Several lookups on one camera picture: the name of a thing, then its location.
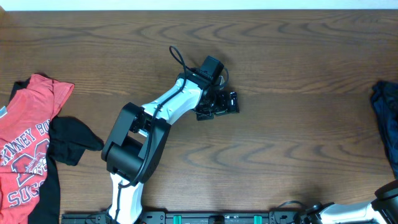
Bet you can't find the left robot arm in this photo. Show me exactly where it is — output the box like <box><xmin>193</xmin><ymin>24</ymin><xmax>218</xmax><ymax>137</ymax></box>
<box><xmin>101</xmin><ymin>73</ymin><xmax>239</xmax><ymax>223</ymax></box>

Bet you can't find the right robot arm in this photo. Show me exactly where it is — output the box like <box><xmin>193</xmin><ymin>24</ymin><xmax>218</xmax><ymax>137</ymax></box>
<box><xmin>295</xmin><ymin>180</ymin><xmax>397</xmax><ymax>224</ymax></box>

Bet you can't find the plain black garment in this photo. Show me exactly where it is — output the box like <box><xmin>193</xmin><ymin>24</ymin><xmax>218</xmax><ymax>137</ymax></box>
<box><xmin>9</xmin><ymin>80</ymin><xmax>105</xmax><ymax>224</ymax></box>

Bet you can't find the dark navy blue garment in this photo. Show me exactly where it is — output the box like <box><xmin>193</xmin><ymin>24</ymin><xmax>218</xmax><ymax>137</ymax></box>
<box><xmin>370</xmin><ymin>81</ymin><xmax>397</xmax><ymax>179</ymax></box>

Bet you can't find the red printed t-shirt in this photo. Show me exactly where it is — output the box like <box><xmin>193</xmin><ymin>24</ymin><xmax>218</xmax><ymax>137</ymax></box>
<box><xmin>1</xmin><ymin>74</ymin><xmax>75</xmax><ymax>223</ymax></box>

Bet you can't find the black mounting rail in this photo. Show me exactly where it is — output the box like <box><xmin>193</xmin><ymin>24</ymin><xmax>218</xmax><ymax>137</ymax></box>
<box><xmin>61</xmin><ymin>210</ymin><xmax>374</xmax><ymax>224</ymax></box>

